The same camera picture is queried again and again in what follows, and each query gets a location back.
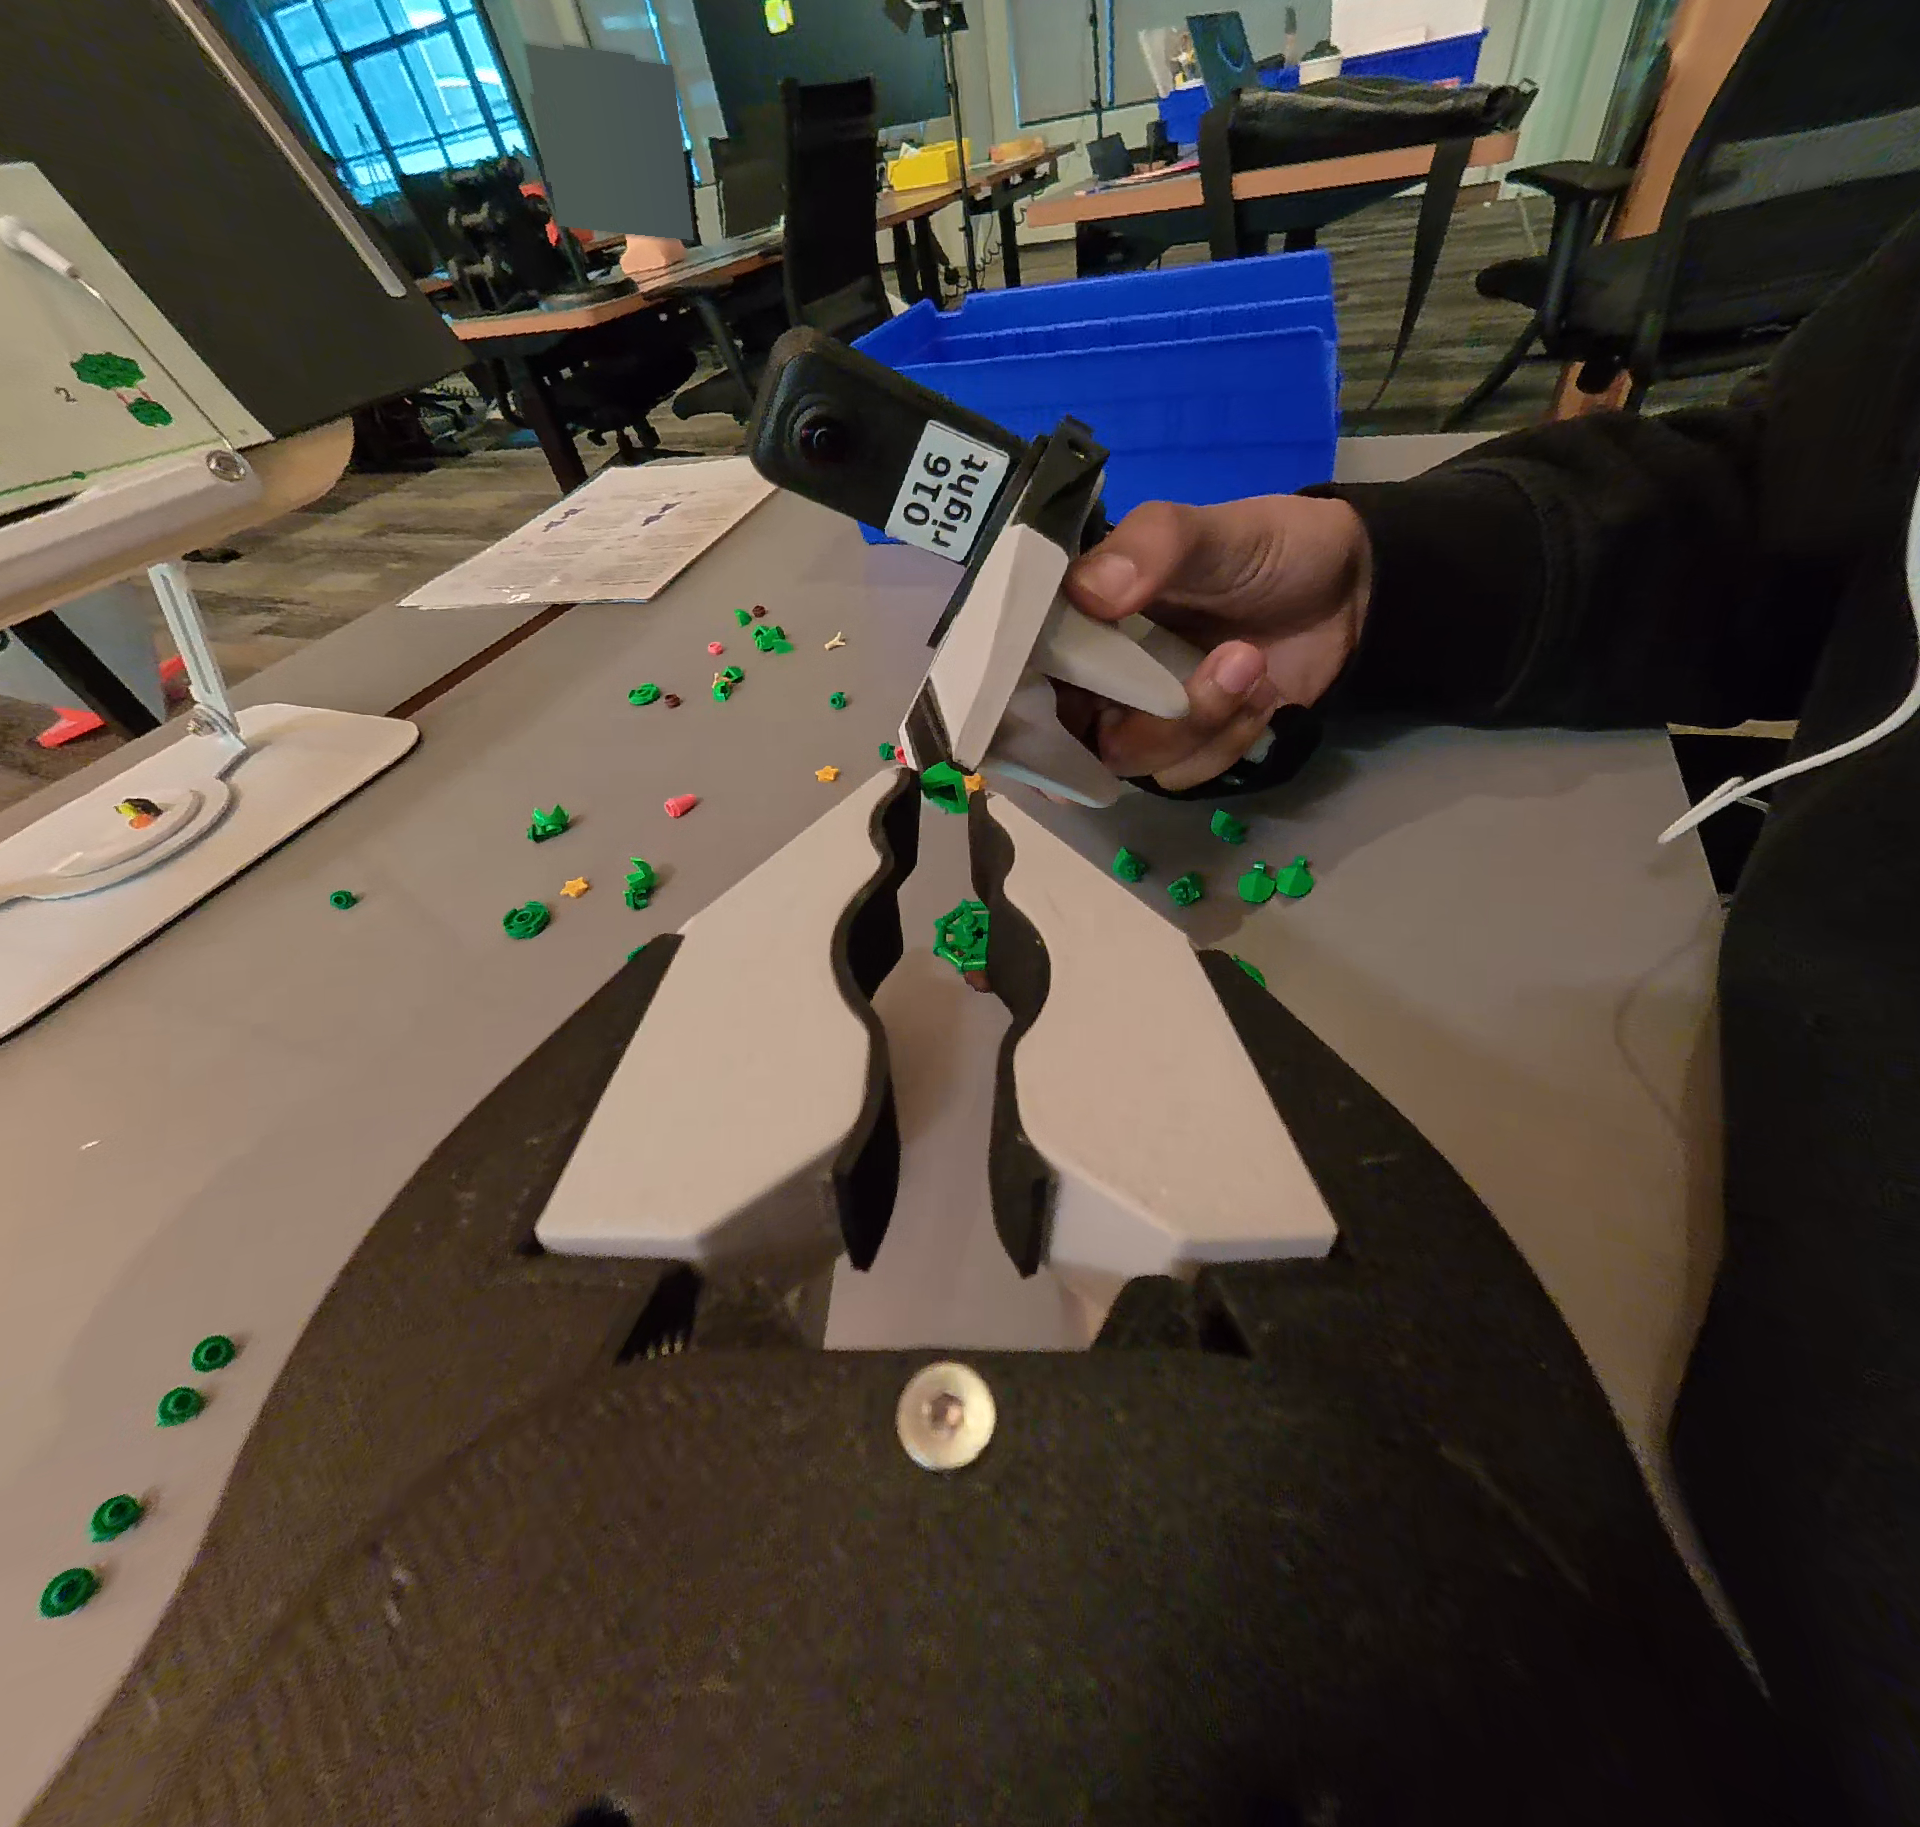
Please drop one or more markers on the small green toy stud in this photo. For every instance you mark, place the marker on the small green toy stud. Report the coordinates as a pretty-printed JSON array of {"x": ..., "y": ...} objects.
[
  {"x": 212, "y": 1351},
  {"x": 69, "y": 1589},
  {"x": 181, "y": 1403},
  {"x": 117, "y": 1517}
]

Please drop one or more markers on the yellow storage bin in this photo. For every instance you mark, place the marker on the yellow storage bin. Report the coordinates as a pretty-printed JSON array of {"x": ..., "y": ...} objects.
[{"x": 930, "y": 164}]

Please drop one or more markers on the leaflet in plastic sleeve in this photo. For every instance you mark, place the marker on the leaflet in plastic sleeve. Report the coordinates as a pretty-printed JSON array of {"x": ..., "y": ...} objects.
[{"x": 600, "y": 530}]

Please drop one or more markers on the green toy leaf crown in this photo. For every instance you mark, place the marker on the green toy leaf crown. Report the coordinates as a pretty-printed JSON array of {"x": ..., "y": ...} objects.
[
  {"x": 641, "y": 882},
  {"x": 548, "y": 822},
  {"x": 944, "y": 784}
]

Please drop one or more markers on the green toy web wheel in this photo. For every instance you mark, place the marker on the green toy web wheel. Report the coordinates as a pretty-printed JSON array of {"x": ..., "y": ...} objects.
[{"x": 960, "y": 934}]

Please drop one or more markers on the white book stand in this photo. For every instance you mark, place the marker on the white book stand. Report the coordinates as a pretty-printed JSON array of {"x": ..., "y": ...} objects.
[{"x": 224, "y": 778}]

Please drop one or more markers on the cluster of green leaves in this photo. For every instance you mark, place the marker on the cluster of green leaves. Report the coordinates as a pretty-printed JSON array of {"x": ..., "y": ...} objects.
[{"x": 771, "y": 640}]

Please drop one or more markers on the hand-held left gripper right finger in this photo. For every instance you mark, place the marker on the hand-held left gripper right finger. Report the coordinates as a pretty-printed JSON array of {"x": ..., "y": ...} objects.
[{"x": 1171, "y": 1107}]

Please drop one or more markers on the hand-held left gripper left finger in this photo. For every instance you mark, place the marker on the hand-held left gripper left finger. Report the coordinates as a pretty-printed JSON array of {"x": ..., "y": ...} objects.
[{"x": 704, "y": 1107}]

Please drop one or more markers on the black board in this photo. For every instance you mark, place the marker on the black board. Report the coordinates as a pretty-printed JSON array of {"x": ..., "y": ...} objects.
[{"x": 195, "y": 162}]

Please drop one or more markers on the instruction booklet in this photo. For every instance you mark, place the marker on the instruction booklet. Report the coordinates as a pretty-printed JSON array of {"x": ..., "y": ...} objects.
[{"x": 75, "y": 356}]

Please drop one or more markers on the person's right hand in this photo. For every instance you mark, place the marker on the person's right hand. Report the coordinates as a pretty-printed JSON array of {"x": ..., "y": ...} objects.
[{"x": 1275, "y": 582}]

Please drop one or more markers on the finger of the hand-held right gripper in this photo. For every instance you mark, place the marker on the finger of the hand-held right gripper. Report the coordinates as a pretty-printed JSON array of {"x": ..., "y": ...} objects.
[
  {"x": 998, "y": 642},
  {"x": 1051, "y": 770}
]

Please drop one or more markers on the black monitor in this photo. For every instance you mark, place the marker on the black monitor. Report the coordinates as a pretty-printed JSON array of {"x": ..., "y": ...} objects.
[{"x": 810, "y": 12}]

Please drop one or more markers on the wooden office desk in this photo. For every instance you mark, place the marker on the wooden office desk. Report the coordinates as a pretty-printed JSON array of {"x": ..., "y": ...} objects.
[
  {"x": 1125, "y": 192},
  {"x": 600, "y": 300}
]

